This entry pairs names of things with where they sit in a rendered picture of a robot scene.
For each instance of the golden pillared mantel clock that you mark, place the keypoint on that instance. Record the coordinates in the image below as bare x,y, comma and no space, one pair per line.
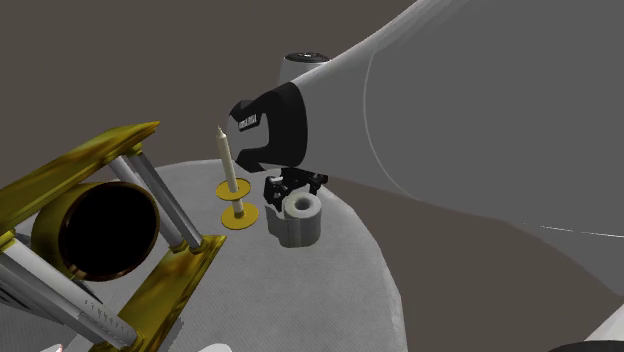
161,292

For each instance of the grey toilet paper roll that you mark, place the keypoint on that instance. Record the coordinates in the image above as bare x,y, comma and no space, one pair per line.
297,226

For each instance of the white candle in golden holder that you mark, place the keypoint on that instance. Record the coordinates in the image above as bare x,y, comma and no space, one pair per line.
227,161

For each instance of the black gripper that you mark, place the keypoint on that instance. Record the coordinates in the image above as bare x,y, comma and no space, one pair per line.
274,191

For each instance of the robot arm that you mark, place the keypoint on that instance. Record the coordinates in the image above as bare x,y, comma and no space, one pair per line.
463,122

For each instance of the round grey table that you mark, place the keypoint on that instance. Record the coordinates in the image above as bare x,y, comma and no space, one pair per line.
292,297

